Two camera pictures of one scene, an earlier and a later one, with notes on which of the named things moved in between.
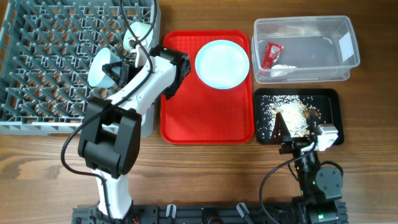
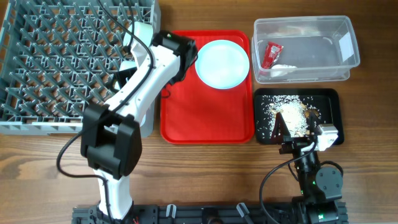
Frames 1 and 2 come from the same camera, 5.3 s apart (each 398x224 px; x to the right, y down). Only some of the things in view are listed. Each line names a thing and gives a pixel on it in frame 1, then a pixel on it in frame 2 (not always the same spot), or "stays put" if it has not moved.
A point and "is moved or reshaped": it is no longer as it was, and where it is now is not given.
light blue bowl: x=97 y=76 is moved or reshaped
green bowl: x=141 y=30 stays put
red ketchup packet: x=272 y=53 stays put
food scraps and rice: x=295 y=111 stays put
